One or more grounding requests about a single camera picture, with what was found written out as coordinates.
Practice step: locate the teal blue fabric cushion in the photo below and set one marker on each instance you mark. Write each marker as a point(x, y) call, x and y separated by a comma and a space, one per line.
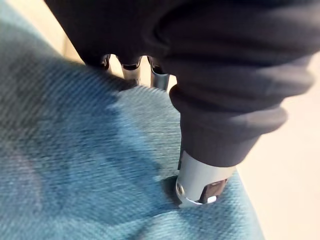
point(82, 160)

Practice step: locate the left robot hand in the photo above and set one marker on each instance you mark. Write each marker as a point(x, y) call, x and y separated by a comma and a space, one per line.
point(212, 75)

